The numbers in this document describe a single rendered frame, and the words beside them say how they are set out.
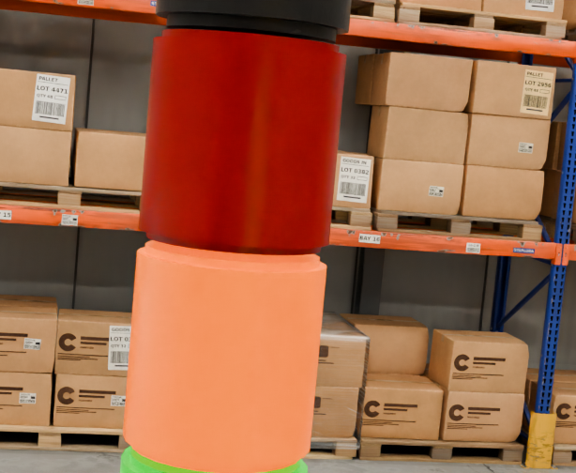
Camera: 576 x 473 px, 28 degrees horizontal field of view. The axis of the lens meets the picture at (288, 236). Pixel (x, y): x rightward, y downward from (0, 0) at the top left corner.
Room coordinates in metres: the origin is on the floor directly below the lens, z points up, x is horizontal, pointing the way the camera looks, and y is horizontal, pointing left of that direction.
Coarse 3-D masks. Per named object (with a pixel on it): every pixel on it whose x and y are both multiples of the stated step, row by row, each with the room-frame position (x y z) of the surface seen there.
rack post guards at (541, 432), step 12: (540, 420) 8.15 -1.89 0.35; (552, 420) 8.17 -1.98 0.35; (540, 432) 8.15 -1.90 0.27; (552, 432) 8.17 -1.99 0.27; (528, 444) 8.20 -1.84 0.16; (540, 444) 8.15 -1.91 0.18; (552, 444) 8.18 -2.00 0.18; (528, 456) 8.18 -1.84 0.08; (540, 456) 8.16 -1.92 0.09; (552, 468) 8.18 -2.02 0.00
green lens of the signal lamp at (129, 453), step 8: (128, 448) 0.31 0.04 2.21; (128, 456) 0.30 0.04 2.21; (136, 456) 0.30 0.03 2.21; (128, 464) 0.30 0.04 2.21; (136, 464) 0.30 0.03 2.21; (144, 464) 0.29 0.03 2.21; (152, 464) 0.29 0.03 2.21; (160, 464) 0.29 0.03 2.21; (296, 464) 0.30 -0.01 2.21; (304, 464) 0.31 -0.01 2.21; (120, 472) 0.30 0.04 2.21; (128, 472) 0.29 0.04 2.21; (136, 472) 0.29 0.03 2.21; (144, 472) 0.29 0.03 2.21; (152, 472) 0.29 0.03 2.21; (160, 472) 0.29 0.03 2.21; (168, 472) 0.29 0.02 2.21; (176, 472) 0.29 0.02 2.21; (184, 472) 0.29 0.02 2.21; (192, 472) 0.29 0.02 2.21; (200, 472) 0.29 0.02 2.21; (208, 472) 0.29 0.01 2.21; (264, 472) 0.29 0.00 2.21; (272, 472) 0.30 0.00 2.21; (280, 472) 0.30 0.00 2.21; (288, 472) 0.30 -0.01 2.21; (296, 472) 0.30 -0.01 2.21; (304, 472) 0.30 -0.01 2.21
